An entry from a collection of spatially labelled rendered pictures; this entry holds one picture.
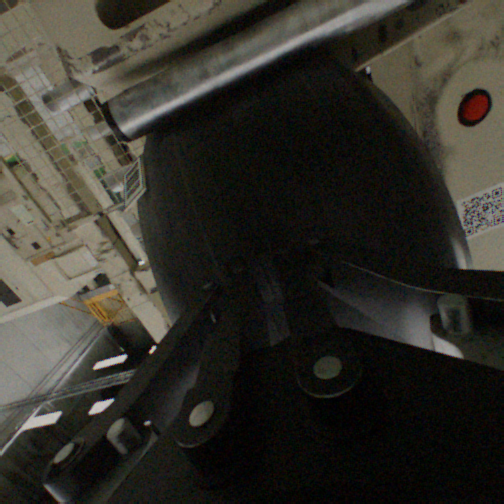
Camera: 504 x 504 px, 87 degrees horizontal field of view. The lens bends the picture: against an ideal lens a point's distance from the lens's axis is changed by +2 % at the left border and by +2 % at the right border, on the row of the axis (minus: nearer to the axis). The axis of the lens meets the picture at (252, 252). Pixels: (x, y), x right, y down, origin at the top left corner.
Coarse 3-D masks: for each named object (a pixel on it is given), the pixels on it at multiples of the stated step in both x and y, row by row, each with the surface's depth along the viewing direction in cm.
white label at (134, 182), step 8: (136, 160) 30; (136, 168) 30; (144, 168) 29; (128, 176) 31; (136, 176) 29; (144, 176) 28; (128, 184) 30; (136, 184) 29; (144, 184) 27; (128, 192) 29; (136, 192) 28; (128, 200) 29; (128, 208) 29
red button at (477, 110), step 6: (474, 96) 36; (480, 96) 35; (468, 102) 36; (474, 102) 36; (480, 102) 36; (486, 102) 36; (468, 108) 36; (474, 108) 36; (480, 108) 36; (486, 108) 36; (462, 114) 37; (468, 114) 36; (474, 114) 36; (480, 114) 36
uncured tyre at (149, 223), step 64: (320, 64) 27; (192, 128) 28; (256, 128) 25; (320, 128) 23; (384, 128) 23; (192, 192) 24; (256, 192) 23; (320, 192) 22; (384, 192) 21; (448, 192) 25; (192, 256) 23; (448, 256) 22
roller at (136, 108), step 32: (320, 0) 25; (352, 0) 25; (384, 0) 25; (416, 0) 27; (256, 32) 26; (288, 32) 25; (320, 32) 26; (352, 32) 27; (192, 64) 26; (224, 64) 26; (256, 64) 27; (288, 64) 28; (128, 96) 27; (160, 96) 27; (192, 96) 27; (224, 96) 29; (128, 128) 28
